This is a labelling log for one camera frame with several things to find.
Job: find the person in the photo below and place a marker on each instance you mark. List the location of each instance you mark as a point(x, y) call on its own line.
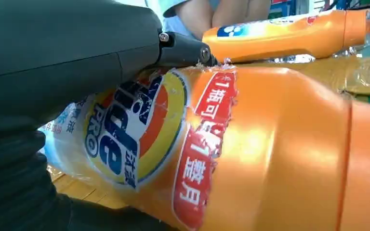
point(197, 12)

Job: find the orange drink bottle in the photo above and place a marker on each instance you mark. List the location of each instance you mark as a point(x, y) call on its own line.
point(284, 153)
point(284, 38)

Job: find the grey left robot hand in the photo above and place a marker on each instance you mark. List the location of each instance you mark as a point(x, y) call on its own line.
point(60, 54)

